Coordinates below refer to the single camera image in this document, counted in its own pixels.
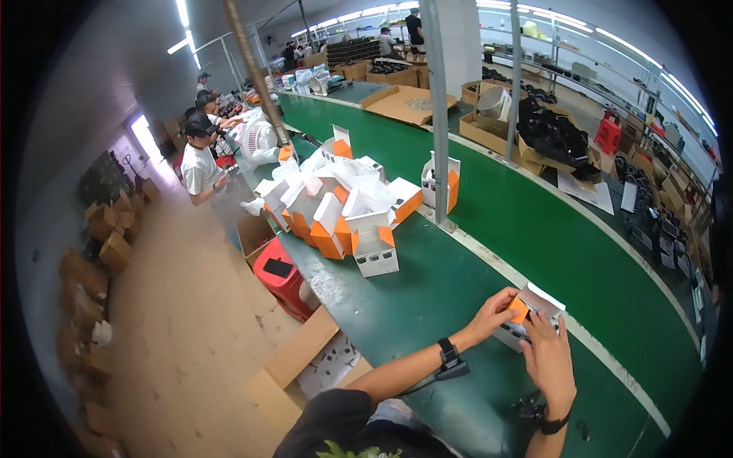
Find open cardboard box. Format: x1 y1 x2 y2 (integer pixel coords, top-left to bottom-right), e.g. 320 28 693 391
235 213 278 269

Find row of black parts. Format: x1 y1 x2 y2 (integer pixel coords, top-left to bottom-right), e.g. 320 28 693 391
612 150 714 298

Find pile of white orange cartons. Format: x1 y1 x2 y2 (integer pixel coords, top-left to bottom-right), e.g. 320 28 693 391
254 124 425 279

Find white orange product box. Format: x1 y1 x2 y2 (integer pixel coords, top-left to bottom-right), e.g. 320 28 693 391
421 150 462 215
493 281 568 353

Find cardboard boxes with white fan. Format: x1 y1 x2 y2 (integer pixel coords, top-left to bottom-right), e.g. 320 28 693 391
458 79 551 177

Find flat cardboard tray with screws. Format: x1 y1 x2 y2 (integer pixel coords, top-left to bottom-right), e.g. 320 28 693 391
359 84 458 128

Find cardboard boxes with black parts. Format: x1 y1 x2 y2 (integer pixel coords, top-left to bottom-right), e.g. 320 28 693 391
333 56 430 90

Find white sheet with black parts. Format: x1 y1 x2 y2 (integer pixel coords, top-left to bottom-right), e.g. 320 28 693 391
295 331 363 400

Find green conveyor belt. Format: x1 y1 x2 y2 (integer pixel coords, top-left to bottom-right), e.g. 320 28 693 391
277 92 706 439

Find flat cardboard sheet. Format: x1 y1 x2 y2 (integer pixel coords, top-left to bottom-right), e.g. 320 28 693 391
246 305 374 430

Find person's body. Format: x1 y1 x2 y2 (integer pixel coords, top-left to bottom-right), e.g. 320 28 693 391
273 388 459 458

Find white paper sheet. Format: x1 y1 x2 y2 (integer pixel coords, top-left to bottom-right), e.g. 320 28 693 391
557 169 616 216

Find black wrist band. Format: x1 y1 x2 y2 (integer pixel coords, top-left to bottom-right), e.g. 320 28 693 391
511 394 574 436
435 337 472 382

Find heap of white fan parts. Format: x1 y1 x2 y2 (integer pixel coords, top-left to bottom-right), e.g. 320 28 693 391
279 63 347 98

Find fluorescent ceiling lights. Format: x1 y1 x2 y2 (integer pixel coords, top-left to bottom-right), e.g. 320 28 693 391
166 0 202 71

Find row of cardboard boxes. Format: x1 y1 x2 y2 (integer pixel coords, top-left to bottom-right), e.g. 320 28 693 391
54 247 124 458

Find red plastic stool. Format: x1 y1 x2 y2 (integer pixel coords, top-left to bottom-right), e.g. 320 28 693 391
252 237 321 324
593 110 623 156

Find grey metal post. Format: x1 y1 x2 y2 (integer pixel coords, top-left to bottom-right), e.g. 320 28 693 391
420 0 458 230
504 0 523 164

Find stack of cardboard boxes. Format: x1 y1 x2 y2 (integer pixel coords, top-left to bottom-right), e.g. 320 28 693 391
85 179 162 274

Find person's left hand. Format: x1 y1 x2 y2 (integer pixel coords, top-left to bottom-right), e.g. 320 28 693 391
460 287 521 351

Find white fan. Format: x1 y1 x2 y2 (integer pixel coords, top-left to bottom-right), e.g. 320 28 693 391
236 108 283 168

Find heap of black fan grilles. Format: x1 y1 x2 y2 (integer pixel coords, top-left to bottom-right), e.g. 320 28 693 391
515 96 603 183

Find person's right hand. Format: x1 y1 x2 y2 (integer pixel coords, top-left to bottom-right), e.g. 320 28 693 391
519 312 578 420

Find dark pallet stack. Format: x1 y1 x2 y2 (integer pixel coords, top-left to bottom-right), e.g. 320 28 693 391
76 150 138 208

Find brown slanted pole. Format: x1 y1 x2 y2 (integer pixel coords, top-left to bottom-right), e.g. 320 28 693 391
223 0 292 147

